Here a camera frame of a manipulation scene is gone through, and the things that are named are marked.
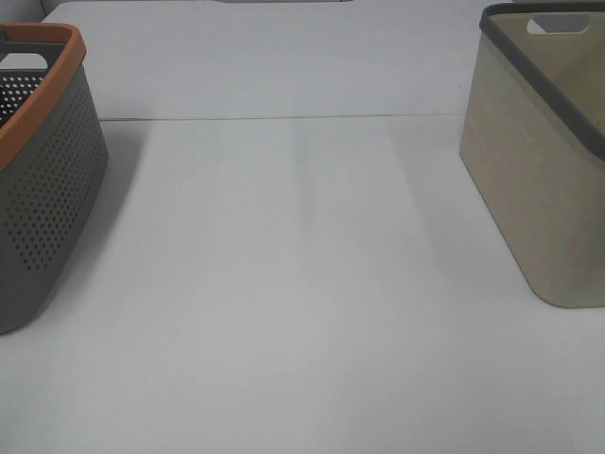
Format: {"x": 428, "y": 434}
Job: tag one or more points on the beige basket grey rim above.
{"x": 533, "y": 142}

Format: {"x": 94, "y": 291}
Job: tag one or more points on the grey perforated basket orange rim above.
{"x": 53, "y": 160}

